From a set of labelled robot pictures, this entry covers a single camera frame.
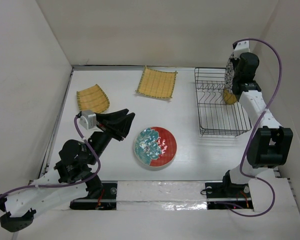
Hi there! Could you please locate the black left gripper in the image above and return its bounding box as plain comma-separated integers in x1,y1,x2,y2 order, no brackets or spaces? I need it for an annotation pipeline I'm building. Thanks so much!
87,108,136,165

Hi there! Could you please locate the blue and white floral plate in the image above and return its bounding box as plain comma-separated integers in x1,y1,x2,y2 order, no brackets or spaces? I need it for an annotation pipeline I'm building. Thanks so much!
224,52,235,94

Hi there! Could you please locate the round yellow woven plate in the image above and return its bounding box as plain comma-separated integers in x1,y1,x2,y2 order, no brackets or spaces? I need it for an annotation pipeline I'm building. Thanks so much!
223,88,237,105

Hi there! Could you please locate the red and teal floral plate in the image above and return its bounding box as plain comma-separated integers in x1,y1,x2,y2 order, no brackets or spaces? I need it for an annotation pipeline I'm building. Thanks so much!
133,126,178,168

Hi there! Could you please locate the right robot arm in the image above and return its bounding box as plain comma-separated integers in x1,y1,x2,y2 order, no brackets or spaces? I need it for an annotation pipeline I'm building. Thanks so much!
221,52,293,198

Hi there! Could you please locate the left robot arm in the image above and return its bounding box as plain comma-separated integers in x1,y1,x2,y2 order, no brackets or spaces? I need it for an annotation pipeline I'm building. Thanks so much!
0,109,135,233

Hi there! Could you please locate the curved yellow bamboo plate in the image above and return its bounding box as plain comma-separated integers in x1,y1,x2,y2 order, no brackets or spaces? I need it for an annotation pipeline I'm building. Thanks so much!
76,84,110,114

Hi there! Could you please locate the square yellow bamboo plate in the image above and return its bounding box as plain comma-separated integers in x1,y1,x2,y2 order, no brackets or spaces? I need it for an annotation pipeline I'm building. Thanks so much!
135,66,178,100

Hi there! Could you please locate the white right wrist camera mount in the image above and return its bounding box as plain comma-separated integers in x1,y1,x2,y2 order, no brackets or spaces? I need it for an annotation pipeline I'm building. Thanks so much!
232,40,251,60

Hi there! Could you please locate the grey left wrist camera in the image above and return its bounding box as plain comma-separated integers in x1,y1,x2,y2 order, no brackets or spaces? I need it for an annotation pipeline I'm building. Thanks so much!
79,109,97,130

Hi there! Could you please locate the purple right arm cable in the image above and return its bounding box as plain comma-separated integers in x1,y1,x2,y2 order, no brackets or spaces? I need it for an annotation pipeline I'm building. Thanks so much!
221,37,283,216

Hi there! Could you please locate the black wire dish rack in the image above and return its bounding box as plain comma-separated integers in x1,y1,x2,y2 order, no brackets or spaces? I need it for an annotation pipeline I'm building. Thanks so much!
194,67,252,137

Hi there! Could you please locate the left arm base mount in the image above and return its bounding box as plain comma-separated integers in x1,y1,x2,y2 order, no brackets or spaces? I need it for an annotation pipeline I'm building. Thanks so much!
69,181,118,211

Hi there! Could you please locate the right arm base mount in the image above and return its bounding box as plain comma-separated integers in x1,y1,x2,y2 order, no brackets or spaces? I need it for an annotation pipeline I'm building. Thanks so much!
200,182,253,210

